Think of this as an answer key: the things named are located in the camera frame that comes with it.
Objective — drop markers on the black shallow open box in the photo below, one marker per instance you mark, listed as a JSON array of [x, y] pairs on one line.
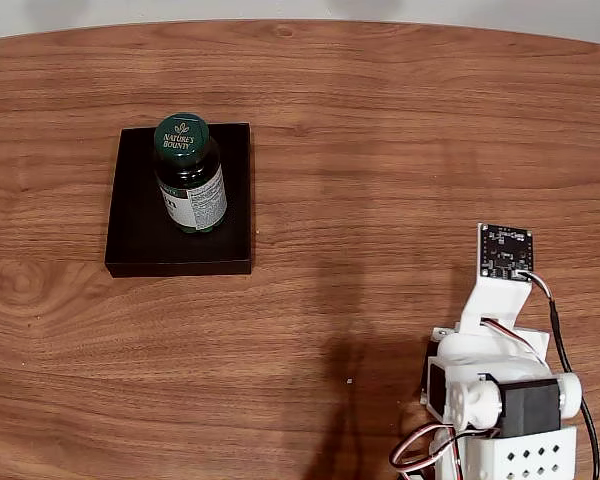
[[135, 235]]

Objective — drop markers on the camera circuit board on mount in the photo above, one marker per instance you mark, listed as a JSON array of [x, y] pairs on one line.
[[505, 252]]

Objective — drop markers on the green-capped dark pill bottle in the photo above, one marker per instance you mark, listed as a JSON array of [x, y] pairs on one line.
[[190, 200]]

